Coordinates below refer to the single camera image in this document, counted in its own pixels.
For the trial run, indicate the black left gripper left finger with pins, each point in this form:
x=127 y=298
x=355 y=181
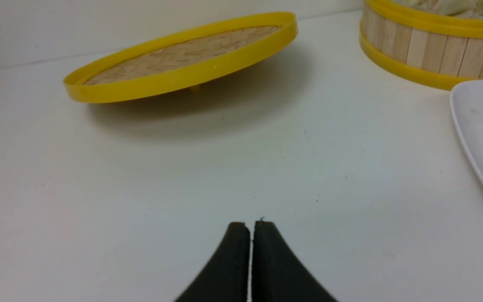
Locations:
x=225 y=276

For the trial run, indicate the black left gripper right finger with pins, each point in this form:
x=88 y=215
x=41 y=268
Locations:
x=277 y=274

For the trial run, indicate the yellow rimmed bamboo steamer basket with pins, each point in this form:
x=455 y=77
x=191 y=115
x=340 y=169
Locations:
x=428 y=49

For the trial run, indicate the yellow rimmed bamboo steamer lid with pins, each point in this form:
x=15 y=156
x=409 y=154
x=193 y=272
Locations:
x=182 y=60

